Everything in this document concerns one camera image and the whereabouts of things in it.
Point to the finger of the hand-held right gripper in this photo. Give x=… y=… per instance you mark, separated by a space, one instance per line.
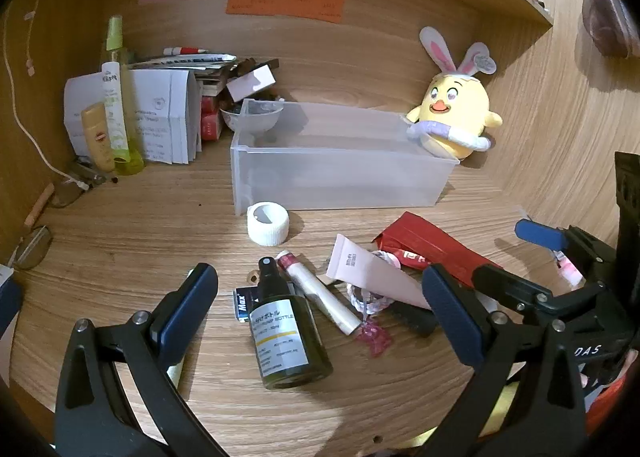
x=537 y=233
x=515 y=287

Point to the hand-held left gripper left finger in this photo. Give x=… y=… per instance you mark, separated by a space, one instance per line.
x=192 y=297

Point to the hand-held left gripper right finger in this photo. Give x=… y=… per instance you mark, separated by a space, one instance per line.
x=444 y=306

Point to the red foil packet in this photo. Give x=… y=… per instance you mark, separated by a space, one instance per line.
x=430 y=242

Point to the pink cosmetic tube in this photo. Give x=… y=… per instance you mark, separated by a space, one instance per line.
x=365 y=269

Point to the dark green pump bottle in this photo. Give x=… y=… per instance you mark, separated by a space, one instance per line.
x=285 y=337

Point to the silver tube red cap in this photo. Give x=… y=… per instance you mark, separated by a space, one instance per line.
x=320 y=294

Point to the clear plastic bin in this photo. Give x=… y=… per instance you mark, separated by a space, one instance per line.
x=325 y=172

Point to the pink fluffy hair clip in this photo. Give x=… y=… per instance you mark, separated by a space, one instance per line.
x=570 y=269

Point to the small blue black box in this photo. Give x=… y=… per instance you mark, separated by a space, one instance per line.
x=244 y=307

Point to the orange pants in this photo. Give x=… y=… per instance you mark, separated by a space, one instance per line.
x=607 y=407

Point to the pink crystal charm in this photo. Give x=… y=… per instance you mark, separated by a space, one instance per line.
x=375 y=339

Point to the white tape roll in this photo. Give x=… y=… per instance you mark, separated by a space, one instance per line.
x=272 y=232

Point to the small yellow object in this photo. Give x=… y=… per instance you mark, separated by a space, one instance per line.
x=502 y=412

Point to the yellow chick plush toy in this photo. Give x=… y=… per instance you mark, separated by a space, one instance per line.
x=455 y=107

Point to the small metal tool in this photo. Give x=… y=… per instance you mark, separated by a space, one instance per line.
x=87 y=176

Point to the round eyeglasses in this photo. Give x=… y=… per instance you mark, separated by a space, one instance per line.
x=31 y=248

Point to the red cardboard box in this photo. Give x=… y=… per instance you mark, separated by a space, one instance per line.
x=211 y=127
x=210 y=104

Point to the beige wooden stick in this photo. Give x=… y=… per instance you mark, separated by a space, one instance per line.
x=40 y=204

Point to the white bowl of trinkets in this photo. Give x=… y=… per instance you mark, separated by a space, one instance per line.
x=232 y=119

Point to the blue white packet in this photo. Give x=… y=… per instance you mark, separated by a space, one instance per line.
x=10 y=297

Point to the white folded paper leaflets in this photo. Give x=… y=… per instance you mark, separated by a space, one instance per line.
x=160 y=117

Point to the yellow cream tube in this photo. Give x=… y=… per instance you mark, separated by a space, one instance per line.
x=97 y=137

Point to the yellow-green spray bottle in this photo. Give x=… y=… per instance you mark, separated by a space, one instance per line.
x=117 y=102

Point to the small white box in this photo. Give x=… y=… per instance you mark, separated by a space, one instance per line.
x=250 y=82

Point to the brown leather pouch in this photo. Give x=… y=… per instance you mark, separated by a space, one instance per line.
x=607 y=17

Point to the stack of books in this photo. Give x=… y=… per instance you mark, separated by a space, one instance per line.
x=210 y=68

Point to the dark brown object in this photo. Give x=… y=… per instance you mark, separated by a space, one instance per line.
x=247 y=68

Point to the red white pen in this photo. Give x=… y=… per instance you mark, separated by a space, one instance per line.
x=185 y=50

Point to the orange sticky note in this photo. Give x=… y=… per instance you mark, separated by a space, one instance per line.
x=285 y=2

